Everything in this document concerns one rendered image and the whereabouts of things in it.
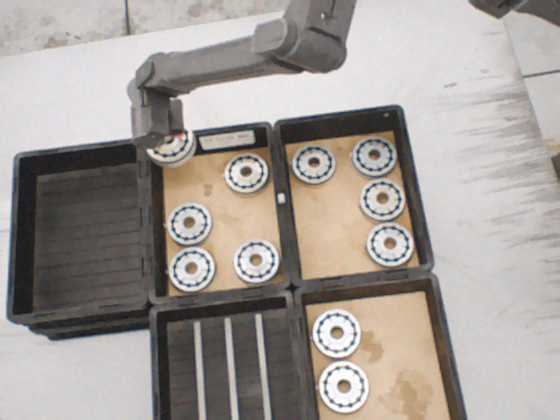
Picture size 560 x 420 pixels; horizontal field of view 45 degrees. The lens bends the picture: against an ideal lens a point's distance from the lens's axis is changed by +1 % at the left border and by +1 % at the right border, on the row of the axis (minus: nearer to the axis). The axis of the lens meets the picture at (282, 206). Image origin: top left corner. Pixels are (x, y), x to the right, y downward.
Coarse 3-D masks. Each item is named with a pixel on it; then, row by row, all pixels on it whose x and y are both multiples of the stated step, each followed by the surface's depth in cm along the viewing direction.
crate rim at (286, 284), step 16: (208, 128) 155; (224, 128) 155; (240, 128) 154; (256, 128) 155; (272, 128) 154; (272, 144) 152; (144, 160) 153; (272, 160) 152; (144, 176) 151; (272, 176) 149; (288, 256) 142; (288, 272) 142; (240, 288) 140; (256, 288) 141; (272, 288) 140; (288, 288) 141
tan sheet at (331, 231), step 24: (288, 144) 163; (336, 144) 162; (336, 168) 160; (312, 192) 158; (336, 192) 158; (360, 192) 157; (312, 216) 156; (336, 216) 155; (360, 216) 155; (408, 216) 154; (312, 240) 154; (336, 240) 153; (360, 240) 153; (312, 264) 152; (336, 264) 151; (360, 264) 151; (408, 264) 150
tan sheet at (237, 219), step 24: (168, 168) 163; (192, 168) 162; (216, 168) 162; (168, 192) 160; (192, 192) 160; (216, 192) 160; (264, 192) 159; (168, 216) 158; (216, 216) 157; (240, 216) 157; (264, 216) 157; (168, 240) 156; (216, 240) 155; (240, 240) 155; (168, 264) 154; (216, 264) 153; (216, 288) 151
